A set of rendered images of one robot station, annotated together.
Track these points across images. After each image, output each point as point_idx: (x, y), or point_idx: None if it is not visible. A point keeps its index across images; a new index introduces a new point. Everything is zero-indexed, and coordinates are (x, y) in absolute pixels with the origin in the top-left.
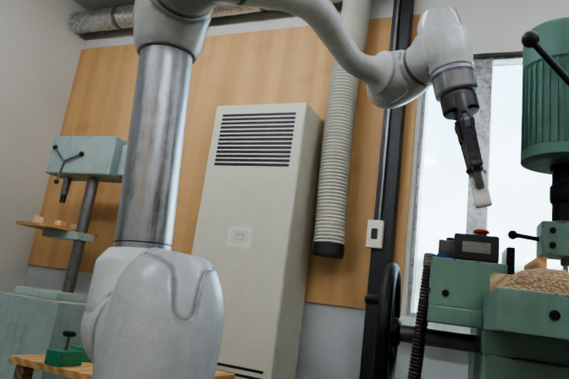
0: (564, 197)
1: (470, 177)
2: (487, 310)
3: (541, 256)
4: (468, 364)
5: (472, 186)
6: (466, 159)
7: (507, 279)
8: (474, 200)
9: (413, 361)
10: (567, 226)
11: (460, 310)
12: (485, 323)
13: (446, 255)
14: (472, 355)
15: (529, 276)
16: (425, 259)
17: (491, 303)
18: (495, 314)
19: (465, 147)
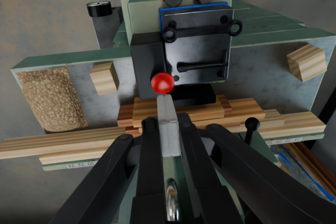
0: (247, 220)
1: (158, 120)
2: (89, 55)
3: (133, 123)
4: (290, 18)
5: (158, 110)
6: (184, 149)
7: (26, 79)
8: (159, 99)
9: None
10: (226, 182)
11: (126, 29)
12: (103, 50)
13: (160, 23)
14: (236, 27)
15: (25, 96)
16: None
17: (50, 60)
18: (21, 60)
19: (138, 176)
